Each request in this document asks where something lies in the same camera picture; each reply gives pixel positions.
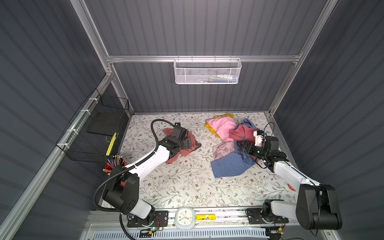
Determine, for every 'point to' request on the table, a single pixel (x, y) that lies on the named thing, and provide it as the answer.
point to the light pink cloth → (222, 148)
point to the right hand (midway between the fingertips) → (245, 145)
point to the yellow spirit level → (206, 217)
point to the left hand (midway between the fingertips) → (183, 140)
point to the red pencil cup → (113, 161)
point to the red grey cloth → (195, 144)
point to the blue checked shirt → (234, 163)
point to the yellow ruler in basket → (111, 144)
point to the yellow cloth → (210, 128)
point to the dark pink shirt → (242, 131)
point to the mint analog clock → (185, 218)
